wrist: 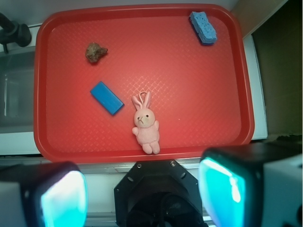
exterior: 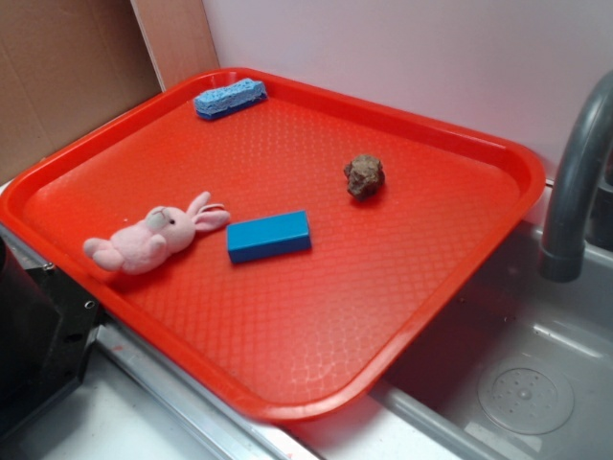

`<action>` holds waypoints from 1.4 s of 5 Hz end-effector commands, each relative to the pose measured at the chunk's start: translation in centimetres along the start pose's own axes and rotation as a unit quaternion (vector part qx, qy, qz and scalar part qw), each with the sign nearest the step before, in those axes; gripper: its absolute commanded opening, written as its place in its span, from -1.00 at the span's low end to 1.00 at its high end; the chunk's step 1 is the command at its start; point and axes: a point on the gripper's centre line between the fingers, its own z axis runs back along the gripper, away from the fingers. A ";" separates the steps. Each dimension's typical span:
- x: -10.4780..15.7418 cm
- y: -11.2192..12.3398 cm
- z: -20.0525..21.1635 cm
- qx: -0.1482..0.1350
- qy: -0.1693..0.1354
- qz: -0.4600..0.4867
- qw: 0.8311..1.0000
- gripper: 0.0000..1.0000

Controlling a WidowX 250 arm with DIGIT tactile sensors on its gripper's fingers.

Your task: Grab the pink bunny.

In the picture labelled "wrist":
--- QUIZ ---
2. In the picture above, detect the brown rock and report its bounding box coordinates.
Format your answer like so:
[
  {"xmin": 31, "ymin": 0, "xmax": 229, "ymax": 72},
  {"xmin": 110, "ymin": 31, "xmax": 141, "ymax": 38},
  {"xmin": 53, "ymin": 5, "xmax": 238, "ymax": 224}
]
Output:
[{"xmin": 85, "ymin": 43, "xmax": 108, "ymax": 63}]

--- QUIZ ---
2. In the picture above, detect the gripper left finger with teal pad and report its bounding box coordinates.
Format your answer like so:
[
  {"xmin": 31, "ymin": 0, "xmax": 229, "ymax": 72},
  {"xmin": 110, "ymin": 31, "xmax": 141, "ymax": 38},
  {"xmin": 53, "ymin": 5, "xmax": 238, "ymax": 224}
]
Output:
[{"xmin": 0, "ymin": 162, "xmax": 88, "ymax": 227}]

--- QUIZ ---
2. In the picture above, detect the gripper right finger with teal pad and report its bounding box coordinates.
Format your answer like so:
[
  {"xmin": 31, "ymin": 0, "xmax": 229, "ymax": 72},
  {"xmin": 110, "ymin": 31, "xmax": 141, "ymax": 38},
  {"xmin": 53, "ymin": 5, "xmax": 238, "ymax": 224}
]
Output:
[{"xmin": 198, "ymin": 142, "xmax": 303, "ymax": 227}]

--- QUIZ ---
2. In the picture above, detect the pink plush bunny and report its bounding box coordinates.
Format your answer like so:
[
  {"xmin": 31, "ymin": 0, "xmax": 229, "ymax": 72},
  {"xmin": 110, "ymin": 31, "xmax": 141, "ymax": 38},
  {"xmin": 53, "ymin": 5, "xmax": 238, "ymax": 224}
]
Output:
[{"xmin": 132, "ymin": 91, "xmax": 160, "ymax": 155}]

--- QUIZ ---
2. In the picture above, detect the blue rectangular block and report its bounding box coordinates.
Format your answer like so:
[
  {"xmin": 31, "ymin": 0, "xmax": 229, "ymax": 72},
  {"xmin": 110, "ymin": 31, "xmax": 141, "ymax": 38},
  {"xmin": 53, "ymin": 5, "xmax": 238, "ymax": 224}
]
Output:
[{"xmin": 90, "ymin": 81, "xmax": 125, "ymax": 115}]

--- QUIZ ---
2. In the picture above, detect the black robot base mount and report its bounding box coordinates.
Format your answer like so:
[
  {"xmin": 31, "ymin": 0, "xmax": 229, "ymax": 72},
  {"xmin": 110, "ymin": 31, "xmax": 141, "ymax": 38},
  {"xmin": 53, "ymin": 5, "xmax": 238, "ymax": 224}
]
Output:
[{"xmin": 114, "ymin": 160, "xmax": 207, "ymax": 227}]

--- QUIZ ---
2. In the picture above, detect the red plastic tray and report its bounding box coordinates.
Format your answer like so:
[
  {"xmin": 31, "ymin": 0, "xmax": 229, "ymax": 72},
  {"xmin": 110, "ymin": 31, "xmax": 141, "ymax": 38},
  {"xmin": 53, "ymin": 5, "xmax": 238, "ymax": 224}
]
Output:
[{"xmin": 34, "ymin": 4, "xmax": 254, "ymax": 163}]

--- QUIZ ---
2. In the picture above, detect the black clamp knob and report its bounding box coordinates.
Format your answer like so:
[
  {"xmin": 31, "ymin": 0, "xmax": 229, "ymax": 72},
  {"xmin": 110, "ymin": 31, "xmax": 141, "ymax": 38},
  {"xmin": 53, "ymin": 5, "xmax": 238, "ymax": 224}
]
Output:
[{"xmin": 0, "ymin": 13, "xmax": 32, "ymax": 54}]

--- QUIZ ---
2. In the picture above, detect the light blue sponge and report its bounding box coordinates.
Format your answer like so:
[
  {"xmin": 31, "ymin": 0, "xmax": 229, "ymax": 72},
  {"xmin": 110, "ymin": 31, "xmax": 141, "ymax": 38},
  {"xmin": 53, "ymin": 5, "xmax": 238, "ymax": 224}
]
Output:
[{"xmin": 189, "ymin": 12, "xmax": 217, "ymax": 45}]

